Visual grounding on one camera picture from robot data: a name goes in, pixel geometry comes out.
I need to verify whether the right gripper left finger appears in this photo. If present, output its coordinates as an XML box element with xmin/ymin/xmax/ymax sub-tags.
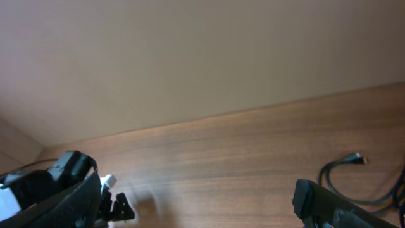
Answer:
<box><xmin>1</xmin><ymin>172</ymin><xmax>101</xmax><ymax>228</ymax></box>

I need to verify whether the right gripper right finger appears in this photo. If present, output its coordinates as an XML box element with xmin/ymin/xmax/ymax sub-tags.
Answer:
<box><xmin>292</xmin><ymin>179</ymin><xmax>396</xmax><ymax>228</ymax></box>

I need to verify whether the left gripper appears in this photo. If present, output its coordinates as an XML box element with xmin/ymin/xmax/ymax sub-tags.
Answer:
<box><xmin>97</xmin><ymin>187</ymin><xmax>135</xmax><ymax>222</ymax></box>

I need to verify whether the separated black usb cable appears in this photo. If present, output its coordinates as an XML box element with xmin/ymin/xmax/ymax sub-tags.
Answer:
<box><xmin>370</xmin><ymin>164</ymin><xmax>405</xmax><ymax>228</ymax></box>
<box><xmin>318</xmin><ymin>152</ymin><xmax>405</xmax><ymax>206</ymax></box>

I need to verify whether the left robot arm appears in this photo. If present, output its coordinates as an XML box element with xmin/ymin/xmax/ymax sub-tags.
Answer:
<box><xmin>1</xmin><ymin>151</ymin><xmax>136</xmax><ymax>227</ymax></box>

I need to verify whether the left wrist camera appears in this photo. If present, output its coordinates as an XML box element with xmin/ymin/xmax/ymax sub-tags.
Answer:
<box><xmin>100</xmin><ymin>174</ymin><xmax>117</xmax><ymax>191</ymax></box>

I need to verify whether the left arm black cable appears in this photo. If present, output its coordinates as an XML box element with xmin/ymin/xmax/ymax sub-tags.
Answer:
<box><xmin>0</xmin><ymin>158</ymin><xmax>59</xmax><ymax>178</ymax></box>

